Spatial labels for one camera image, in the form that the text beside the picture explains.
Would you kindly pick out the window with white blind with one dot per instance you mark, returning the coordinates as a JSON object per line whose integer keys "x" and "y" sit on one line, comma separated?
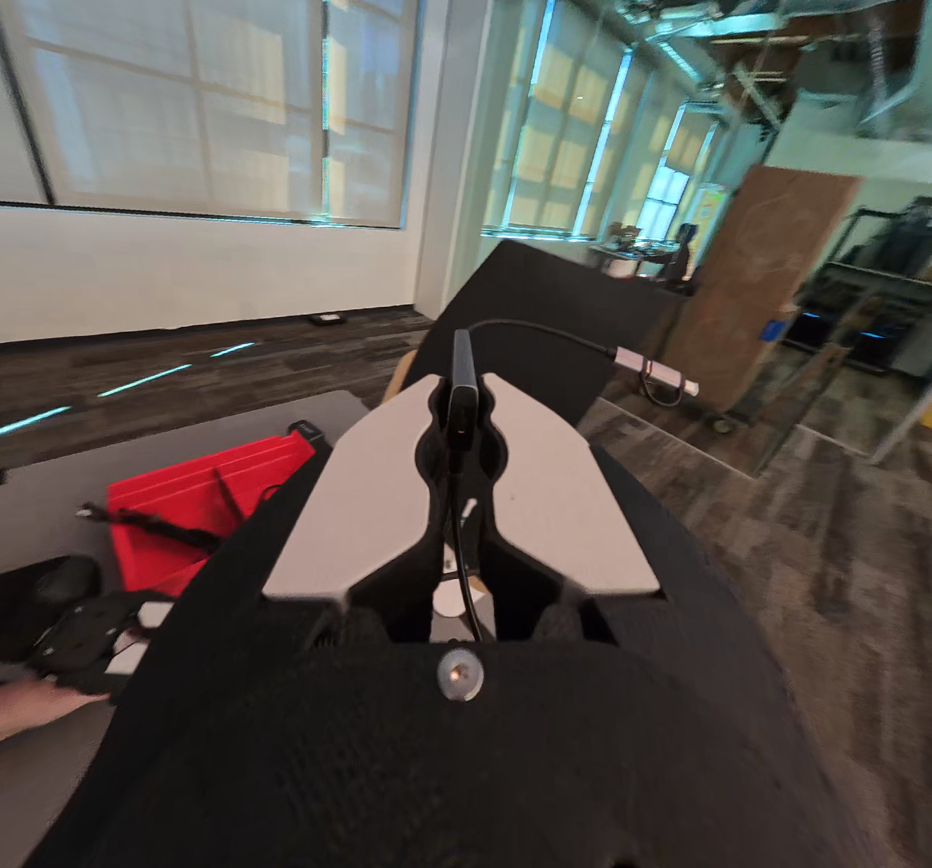
{"x": 553, "y": 118}
{"x": 182, "y": 81}

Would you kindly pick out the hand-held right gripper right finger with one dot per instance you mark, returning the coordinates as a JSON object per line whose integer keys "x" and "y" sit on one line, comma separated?
{"x": 568, "y": 511}

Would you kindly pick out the black metal shelf rack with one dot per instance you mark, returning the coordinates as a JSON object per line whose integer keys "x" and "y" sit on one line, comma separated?
{"x": 874, "y": 300}

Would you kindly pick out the person's left hand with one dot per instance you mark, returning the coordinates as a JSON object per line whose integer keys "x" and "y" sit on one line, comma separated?
{"x": 36, "y": 708}

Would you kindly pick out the red plastic bin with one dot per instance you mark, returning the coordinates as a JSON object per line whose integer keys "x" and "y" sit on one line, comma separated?
{"x": 189, "y": 496}

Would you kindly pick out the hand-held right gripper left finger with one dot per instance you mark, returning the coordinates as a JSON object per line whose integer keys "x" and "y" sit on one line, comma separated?
{"x": 342, "y": 504}

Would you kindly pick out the silver usb hub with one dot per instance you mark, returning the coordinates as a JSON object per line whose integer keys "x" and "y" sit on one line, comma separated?
{"x": 464, "y": 387}

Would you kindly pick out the black backdrop board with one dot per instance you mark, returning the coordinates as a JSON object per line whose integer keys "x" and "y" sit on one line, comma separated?
{"x": 553, "y": 300}

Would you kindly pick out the black fabric pad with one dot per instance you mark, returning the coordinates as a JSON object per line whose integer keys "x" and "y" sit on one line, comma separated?
{"x": 44, "y": 591}

